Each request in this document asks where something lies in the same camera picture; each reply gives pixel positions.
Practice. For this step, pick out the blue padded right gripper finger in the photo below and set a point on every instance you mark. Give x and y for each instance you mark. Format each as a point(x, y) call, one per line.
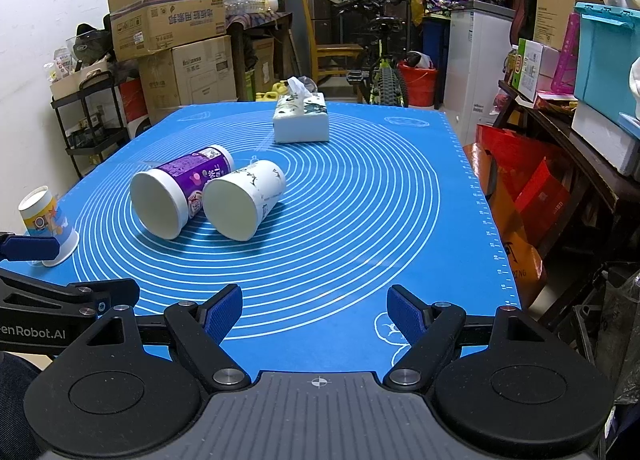
point(27, 248)

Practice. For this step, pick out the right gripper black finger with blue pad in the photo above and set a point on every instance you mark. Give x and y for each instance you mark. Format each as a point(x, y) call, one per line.
point(134, 386)
point(497, 382)

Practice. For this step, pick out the yellow blue cartoon paper cup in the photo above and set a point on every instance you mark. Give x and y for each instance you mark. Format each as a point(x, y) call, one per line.
point(43, 217)

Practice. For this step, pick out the purple label paper cup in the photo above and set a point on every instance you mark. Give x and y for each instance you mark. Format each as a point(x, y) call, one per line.
point(168, 196)

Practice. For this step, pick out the white floral paper cup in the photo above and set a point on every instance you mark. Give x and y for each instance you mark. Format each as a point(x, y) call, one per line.
point(237, 203)

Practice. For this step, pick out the black metal shelf cart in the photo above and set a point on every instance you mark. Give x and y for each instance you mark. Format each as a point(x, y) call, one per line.
point(93, 136)

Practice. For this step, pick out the red gift bags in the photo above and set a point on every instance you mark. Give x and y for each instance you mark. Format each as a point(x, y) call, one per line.
point(522, 179)

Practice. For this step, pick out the dark wooden side table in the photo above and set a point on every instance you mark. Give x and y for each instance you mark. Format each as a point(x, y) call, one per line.
point(599, 196)

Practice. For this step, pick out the blue silicone baking mat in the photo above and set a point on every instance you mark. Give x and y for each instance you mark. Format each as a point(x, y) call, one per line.
point(389, 199)

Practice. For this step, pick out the large lower cardboard box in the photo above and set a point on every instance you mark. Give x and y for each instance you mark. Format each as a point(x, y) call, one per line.
point(197, 73)

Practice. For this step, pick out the open cardboard box top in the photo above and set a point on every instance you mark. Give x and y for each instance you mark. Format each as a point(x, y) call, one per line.
point(144, 27)

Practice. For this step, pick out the green white product box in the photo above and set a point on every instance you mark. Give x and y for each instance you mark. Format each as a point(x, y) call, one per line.
point(527, 68)

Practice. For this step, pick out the red plastic bucket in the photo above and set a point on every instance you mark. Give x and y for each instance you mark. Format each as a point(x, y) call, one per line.
point(420, 83)

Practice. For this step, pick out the white green tissue box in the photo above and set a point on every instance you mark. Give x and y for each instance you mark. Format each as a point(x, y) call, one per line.
point(301, 115)

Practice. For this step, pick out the white cabinet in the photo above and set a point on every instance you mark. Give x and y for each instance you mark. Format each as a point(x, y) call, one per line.
point(479, 41)

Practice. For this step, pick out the teal plastic storage bin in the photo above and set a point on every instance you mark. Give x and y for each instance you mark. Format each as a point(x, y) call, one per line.
point(608, 46)

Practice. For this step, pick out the wooden chair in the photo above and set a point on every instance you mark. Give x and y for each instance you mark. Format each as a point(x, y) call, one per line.
point(318, 52)

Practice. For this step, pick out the black bicycle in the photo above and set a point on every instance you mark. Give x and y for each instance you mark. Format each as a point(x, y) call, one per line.
point(375, 75)

